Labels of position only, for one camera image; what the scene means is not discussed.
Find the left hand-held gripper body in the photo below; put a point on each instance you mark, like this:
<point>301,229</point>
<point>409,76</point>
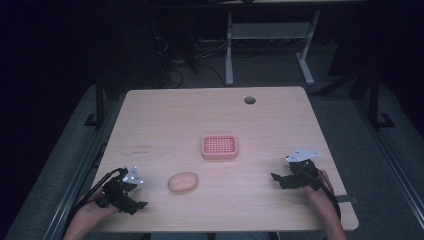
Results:
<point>117,193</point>

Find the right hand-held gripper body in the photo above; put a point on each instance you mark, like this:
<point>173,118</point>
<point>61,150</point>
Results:
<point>299,172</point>

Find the pink soap bar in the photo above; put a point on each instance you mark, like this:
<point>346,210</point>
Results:
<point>183,181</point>

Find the pink soap dish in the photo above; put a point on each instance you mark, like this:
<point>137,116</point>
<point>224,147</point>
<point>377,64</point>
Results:
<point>219,147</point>

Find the person's right hand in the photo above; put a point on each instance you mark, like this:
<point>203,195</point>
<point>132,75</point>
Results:
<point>320,186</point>

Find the person's left hand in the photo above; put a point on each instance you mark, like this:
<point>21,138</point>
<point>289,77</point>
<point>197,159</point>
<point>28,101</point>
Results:
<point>90,208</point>

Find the black metal stand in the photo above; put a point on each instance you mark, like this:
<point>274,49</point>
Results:
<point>98,103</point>
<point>377,100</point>

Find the white desk frame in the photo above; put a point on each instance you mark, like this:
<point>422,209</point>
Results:
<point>268,43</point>

